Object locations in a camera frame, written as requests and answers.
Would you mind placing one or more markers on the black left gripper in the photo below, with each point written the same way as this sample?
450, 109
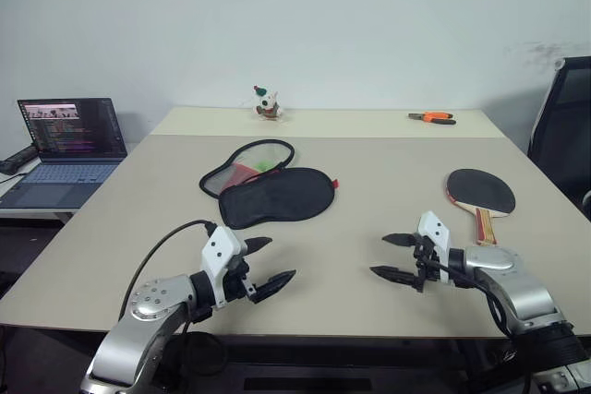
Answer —
237, 281

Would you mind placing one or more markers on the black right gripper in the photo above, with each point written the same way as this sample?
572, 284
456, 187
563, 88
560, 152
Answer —
427, 269

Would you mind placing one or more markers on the black red paddle case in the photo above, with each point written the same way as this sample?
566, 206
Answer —
277, 198

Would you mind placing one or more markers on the black rubber table tennis paddle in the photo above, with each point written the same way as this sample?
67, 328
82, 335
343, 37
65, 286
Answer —
480, 188

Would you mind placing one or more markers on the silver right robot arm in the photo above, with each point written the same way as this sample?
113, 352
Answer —
522, 292

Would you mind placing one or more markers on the small green item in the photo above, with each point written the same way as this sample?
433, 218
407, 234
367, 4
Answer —
263, 164

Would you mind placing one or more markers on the white plush toy figure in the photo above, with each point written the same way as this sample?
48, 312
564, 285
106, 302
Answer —
267, 103

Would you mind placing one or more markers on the black mesh office chair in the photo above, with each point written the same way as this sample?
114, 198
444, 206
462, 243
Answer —
563, 135

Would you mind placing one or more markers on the open blue-grey laptop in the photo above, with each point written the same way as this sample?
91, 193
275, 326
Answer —
69, 154

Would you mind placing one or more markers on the black oblong device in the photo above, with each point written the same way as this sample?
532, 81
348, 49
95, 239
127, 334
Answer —
18, 159

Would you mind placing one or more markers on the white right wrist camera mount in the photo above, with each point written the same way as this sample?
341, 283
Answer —
436, 230

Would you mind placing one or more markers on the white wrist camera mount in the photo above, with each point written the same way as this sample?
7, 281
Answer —
436, 230
220, 244

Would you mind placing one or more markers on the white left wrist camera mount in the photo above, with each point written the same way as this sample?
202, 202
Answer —
220, 244

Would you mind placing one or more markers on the black table frame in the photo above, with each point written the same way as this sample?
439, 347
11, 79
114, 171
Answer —
323, 364

